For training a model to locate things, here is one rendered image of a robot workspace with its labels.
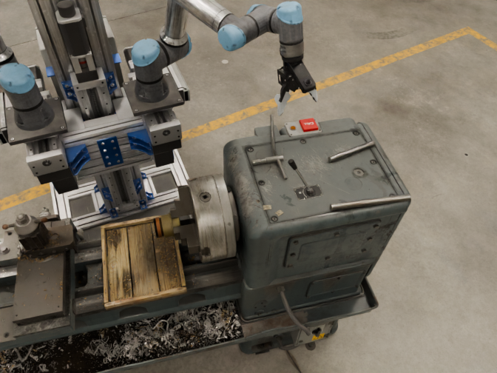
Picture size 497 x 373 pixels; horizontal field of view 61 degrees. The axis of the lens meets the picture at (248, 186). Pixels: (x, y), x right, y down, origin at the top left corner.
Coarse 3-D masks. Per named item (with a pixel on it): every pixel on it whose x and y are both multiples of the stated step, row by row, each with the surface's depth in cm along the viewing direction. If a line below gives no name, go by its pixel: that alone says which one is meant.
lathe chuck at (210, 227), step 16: (208, 176) 155; (192, 192) 146; (208, 192) 146; (192, 208) 153; (208, 208) 144; (208, 224) 143; (208, 240) 144; (224, 240) 146; (208, 256) 149; (224, 256) 152
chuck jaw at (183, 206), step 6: (192, 180) 156; (180, 186) 154; (186, 186) 153; (180, 192) 153; (186, 192) 153; (180, 198) 153; (186, 198) 154; (180, 204) 154; (186, 204) 154; (174, 210) 153; (180, 210) 154; (186, 210) 154; (192, 210) 155; (174, 216) 154; (180, 216) 154
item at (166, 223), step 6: (162, 216) 154; (168, 216) 154; (156, 222) 152; (162, 222) 152; (168, 222) 152; (174, 222) 154; (156, 228) 152; (162, 228) 152; (168, 228) 152; (156, 234) 152; (162, 234) 153; (168, 234) 153
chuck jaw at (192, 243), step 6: (174, 228) 152; (180, 228) 152; (186, 228) 152; (192, 228) 152; (174, 234) 151; (180, 234) 150; (186, 234) 150; (192, 234) 150; (186, 240) 150; (192, 240) 148; (198, 240) 148; (192, 246) 146; (198, 246) 147; (192, 252) 148; (204, 252) 148
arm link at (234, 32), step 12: (180, 0) 134; (192, 0) 131; (204, 0) 130; (192, 12) 133; (204, 12) 130; (216, 12) 128; (228, 12) 128; (216, 24) 129; (228, 24) 125; (240, 24) 126; (252, 24) 128; (228, 36) 125; (240, 36) 126; (252, 36) 129; (228, 48) 128
